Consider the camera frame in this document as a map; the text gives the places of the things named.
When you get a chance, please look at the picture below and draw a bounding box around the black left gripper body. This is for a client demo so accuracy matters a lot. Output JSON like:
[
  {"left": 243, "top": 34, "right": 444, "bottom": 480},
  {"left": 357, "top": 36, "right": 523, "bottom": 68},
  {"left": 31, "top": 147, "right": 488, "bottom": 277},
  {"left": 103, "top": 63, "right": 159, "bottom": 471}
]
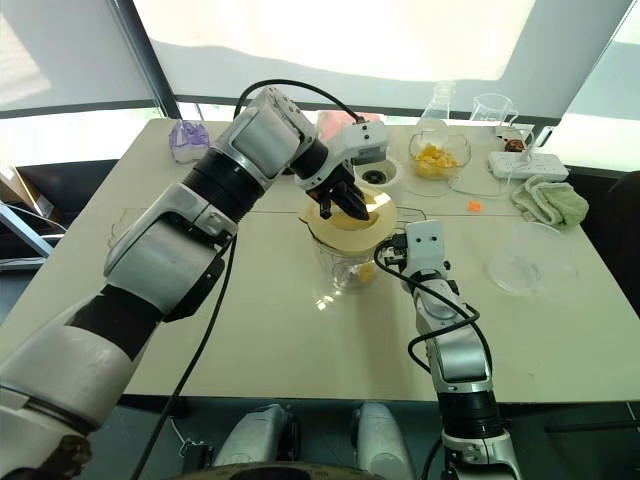
[{"left": 308, "top": 172, "right": 357, "bottom": 201}]

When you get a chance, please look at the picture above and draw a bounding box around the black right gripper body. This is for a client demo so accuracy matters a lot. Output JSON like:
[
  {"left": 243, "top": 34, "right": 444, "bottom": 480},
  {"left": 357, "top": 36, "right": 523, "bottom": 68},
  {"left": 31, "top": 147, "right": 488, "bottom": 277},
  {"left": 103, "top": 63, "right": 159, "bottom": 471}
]
[{"left": 377, "top": 232, "right": 410, "bottom": 274}]

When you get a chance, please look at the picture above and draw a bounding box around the cream blender lid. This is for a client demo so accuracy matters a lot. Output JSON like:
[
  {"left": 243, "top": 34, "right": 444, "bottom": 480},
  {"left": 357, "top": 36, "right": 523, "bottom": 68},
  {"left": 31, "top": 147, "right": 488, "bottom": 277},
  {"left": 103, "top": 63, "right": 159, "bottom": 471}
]
[{"left": 298, "top": 187, "right": 399, "bottom": 254}]

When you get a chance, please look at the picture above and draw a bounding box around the clear blender jar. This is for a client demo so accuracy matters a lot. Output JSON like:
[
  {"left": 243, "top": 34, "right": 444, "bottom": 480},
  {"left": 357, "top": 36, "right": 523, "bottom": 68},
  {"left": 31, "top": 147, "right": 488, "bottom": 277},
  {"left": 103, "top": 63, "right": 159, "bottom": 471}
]
[{"left": 312, "top": 207, "right": 429, "bottom": 296}]

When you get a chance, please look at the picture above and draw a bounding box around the white blender base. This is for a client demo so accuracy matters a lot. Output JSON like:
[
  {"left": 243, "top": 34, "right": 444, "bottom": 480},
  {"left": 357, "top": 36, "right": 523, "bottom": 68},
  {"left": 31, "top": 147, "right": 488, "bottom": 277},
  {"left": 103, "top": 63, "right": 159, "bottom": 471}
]
[{"left": 352, "top": 157, "right": 405, "bottom": 189}]

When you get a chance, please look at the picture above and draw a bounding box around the pile of orange segments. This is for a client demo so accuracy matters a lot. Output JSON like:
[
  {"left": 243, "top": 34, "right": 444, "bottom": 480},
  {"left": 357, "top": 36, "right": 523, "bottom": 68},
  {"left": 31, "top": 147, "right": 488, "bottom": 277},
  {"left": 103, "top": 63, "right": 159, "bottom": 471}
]
[{"left": 414, "top": 143, "right": 460, "bottom": 180}]

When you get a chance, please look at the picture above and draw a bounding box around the glass bowl holding orange segments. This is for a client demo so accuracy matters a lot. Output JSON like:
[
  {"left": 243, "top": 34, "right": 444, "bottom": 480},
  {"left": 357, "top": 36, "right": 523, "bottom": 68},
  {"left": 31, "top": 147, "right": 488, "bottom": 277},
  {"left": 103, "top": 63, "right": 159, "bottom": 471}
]
[{"left": 408, "top": 129, "right": 473, "bottom": 182}]

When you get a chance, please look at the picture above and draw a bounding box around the pink cloth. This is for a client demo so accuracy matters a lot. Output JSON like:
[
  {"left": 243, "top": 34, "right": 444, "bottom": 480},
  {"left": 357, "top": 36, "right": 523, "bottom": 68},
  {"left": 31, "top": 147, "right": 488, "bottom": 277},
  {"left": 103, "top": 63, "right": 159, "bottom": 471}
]
[{"left": 317, "top": 110, "right": 386, "bottom": 144}]

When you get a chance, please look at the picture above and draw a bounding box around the clear glass conical flask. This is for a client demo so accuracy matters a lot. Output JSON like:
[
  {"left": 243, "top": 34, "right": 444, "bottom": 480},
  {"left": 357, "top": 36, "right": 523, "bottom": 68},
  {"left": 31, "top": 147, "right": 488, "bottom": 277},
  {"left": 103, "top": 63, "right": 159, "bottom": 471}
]
[{"left": 417, "top": 80, "right": 459, "bottom": 134}]

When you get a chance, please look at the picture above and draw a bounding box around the purple plastic bag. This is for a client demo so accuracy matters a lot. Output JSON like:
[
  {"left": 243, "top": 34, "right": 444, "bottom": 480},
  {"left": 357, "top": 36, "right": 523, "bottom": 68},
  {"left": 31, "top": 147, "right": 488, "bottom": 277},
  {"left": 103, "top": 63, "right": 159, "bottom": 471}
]
[{"left": 169, "top": 119, "right": 211, "bottom": 165}]

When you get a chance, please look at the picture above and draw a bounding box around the white power strip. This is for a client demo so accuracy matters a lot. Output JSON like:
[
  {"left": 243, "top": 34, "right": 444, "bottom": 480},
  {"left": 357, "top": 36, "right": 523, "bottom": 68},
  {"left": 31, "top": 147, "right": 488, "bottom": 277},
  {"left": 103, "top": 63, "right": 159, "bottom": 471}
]
[{"left": 487, "top": 151, "right": 570, "bottom": 181}]

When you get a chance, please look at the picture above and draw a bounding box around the clear glass beaker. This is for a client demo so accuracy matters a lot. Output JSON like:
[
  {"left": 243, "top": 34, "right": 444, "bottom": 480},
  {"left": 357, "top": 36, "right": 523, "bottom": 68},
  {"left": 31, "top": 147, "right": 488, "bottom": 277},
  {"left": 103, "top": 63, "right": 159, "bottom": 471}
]
[{"left": 469, "top": 93, "right": 520, "bottom": 139}]

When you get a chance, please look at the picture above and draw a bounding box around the green and white towel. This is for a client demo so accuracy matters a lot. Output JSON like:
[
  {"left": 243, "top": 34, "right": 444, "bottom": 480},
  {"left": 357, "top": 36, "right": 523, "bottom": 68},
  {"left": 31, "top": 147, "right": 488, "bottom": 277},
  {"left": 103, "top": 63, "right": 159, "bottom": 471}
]
[{"left": 510, "top": 174, "right": 590, "bottom": 230}]

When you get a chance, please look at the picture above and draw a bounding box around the small clear glass cup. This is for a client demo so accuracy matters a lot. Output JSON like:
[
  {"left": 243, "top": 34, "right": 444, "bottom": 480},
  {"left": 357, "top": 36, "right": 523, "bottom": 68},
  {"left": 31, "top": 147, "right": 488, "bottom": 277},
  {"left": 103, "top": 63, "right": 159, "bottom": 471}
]
[{"left": 517, "top": 124, "right": 554, "bottom": 166}]

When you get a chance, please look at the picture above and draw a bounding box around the silver rounded robot leg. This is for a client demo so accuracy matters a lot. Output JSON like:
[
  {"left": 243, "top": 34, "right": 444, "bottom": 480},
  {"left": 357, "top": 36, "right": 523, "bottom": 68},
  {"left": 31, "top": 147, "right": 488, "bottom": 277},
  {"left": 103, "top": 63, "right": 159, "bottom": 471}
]
[
  {"left": 214, "top": 403, "right": 301, "bottom": 471},
  {"left": 349, "top": 402, "right": 416, "bottom": 480}
]

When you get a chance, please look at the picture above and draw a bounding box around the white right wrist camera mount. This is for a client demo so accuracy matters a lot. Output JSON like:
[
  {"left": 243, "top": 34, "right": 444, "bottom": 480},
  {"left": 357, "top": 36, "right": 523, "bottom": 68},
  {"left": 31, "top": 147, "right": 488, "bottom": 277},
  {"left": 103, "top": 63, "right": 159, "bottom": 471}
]
[{"left": 402, "top": 219, "right": 447, "bottom": 276}]

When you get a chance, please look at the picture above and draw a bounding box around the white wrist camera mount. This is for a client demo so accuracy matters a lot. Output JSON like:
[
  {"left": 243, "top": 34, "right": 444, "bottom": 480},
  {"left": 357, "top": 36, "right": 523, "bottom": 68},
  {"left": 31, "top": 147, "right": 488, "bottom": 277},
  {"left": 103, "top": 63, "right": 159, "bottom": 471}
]
[
  {"left": 402, "top": 219, "right": 447, "bottom": 276},
  {"left": 297, "top": 120, "right": 390, "bottom": 191}
]

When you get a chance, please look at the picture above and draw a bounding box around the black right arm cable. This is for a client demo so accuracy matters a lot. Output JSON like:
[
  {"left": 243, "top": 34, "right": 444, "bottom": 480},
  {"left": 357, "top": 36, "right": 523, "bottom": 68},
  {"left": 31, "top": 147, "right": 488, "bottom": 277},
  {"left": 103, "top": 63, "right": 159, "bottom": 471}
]
[{"left": 372, "top": 242, "right": 496, "bottom": 376}]

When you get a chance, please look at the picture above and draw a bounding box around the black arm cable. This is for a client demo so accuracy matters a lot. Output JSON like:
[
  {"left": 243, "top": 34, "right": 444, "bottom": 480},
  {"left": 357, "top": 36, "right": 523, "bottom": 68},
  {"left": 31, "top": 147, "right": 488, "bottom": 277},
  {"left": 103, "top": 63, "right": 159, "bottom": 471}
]
[
  {"left": 372, "top": 242, "right": 496, "bottom": 376},
  {"left": 132, "top": 79, "right": 362, "bottom": 480}
]

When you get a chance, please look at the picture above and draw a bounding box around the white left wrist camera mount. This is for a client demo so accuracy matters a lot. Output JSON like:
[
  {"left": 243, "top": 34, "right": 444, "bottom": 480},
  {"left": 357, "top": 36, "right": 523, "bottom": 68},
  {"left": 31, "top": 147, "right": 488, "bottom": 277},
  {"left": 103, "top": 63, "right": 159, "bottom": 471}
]
[{"left": 297, "top": 120, "right": 390, "bottom": 191}]

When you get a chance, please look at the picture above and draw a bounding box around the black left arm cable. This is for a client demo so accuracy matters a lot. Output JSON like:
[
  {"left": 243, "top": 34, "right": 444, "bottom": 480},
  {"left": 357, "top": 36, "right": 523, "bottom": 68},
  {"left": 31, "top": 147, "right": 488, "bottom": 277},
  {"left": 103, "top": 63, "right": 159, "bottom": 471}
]
[{"left": 132, "top": 79, "right": 362, "bottom": 480}]

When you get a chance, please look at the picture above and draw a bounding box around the black metal table bracket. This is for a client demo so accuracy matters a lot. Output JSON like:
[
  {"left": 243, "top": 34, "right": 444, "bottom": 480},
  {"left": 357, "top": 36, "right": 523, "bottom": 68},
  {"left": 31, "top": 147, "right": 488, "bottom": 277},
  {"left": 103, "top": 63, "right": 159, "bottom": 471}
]
[{"left": 179, "top": 439, "right": 216, "bottom": 476}]

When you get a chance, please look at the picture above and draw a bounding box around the grey metal chair frame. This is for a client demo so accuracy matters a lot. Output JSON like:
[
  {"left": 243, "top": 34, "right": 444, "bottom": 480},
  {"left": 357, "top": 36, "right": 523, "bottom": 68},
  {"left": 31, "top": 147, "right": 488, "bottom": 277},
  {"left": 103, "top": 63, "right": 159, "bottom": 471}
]
[{"left": 0, "top": 199, "right": 69, "bottom": 271}]

